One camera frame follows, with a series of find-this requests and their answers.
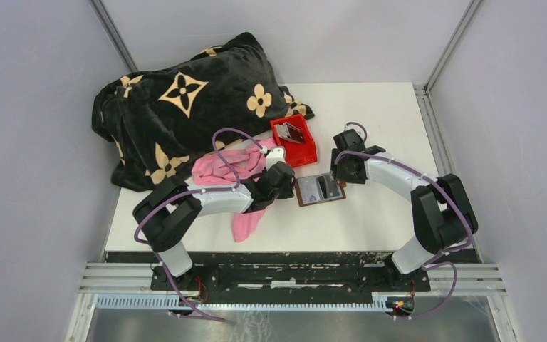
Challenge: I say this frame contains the black floral blanket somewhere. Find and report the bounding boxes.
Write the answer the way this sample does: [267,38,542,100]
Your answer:
[92,32,314,192]

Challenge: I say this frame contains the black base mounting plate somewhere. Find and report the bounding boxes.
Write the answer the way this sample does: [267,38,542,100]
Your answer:
[175,252,431,304]

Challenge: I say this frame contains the red plastic bin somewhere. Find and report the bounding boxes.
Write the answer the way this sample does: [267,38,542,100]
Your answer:
[270,115,318,167]

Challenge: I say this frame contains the stack of cards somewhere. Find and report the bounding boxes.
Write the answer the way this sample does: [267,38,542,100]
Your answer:
[274,122,306,144]

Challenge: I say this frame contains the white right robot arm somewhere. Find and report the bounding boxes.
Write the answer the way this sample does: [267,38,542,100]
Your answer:
[330,129,478,291]

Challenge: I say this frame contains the pink cloth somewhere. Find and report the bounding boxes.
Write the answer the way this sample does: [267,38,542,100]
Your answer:
[192,144,266,242]

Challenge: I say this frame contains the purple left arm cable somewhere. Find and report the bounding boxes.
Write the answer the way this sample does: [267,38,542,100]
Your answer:
[133,127,274,323]

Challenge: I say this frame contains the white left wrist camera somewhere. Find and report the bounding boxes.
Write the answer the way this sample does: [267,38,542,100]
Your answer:
[265,146,286,170]

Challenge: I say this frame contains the white credit card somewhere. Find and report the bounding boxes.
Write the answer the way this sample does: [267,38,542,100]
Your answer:
[297,177,322,205]

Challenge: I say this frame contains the brown leather card holder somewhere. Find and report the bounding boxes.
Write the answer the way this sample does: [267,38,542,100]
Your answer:
[295,173,346,207]

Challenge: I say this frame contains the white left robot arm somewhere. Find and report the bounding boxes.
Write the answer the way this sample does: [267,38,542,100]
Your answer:
[132,162,296,290]

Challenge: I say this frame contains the aluminium rail frame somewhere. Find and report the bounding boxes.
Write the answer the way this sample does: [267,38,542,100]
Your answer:
[65,263,518,341]

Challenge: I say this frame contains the dark credit card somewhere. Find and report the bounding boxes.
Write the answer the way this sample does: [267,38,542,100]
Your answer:
[316,173,343,200]

